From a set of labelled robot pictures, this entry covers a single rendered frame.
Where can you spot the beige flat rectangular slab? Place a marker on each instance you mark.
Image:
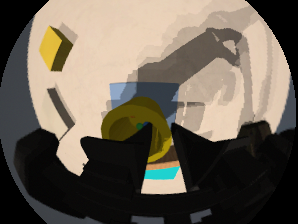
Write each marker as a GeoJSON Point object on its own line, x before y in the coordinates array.
{"type": "Point", "coordinates": [54, 115]}

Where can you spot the olive-yellow cup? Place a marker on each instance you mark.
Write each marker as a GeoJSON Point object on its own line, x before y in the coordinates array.
{"type": "Point", "coordinates": [119, 125]}

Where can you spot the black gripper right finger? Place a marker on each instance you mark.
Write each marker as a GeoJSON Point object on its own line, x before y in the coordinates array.
{"type": "Point", "coordinates": [197, 155]}

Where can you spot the yellow rectangular block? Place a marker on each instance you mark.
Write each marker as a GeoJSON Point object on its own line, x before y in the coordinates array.
{"type": "Point", "coordinates": [55, 49]}

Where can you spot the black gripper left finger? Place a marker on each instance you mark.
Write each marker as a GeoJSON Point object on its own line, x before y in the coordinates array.
{"type": "Point", "coordinates": [132, 153]}

